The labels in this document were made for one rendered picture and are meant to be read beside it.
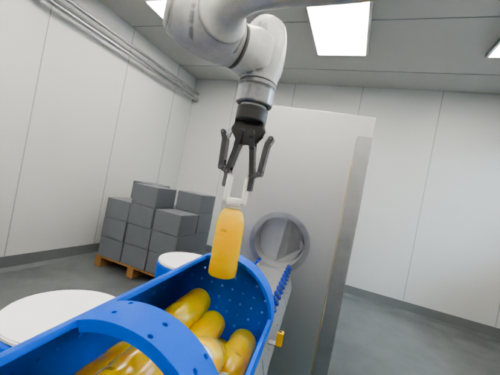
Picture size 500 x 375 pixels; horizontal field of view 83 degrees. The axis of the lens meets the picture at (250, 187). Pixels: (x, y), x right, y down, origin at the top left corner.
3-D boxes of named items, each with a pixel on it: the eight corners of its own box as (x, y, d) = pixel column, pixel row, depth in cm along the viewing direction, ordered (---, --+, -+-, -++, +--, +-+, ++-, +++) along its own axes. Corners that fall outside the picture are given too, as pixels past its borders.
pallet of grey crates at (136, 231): (201, 277, 412) (216, 196, 411) (167, 292, 337) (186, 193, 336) (137, 255, 454) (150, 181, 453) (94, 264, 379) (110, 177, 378)
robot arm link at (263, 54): (262, 95, 76) (219, 77, 69) (273, 39, 76) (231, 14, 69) (288, 87, 67) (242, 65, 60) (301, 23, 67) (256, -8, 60)
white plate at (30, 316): (-47, 337, 53) (-48, 343, 53) (106, 353, 57) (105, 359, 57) (42, 283, 81) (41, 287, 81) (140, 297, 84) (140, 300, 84)
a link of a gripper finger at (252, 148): (251, 134, 70) (257, 133, 70) (251, 178, 69) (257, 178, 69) (248, 129, 66) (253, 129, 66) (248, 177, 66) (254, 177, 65)
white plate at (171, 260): (194, 250, 149) (194, 252, 149) (146, 253, 127) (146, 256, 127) (232, 267, 131) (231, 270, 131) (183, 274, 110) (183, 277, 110)
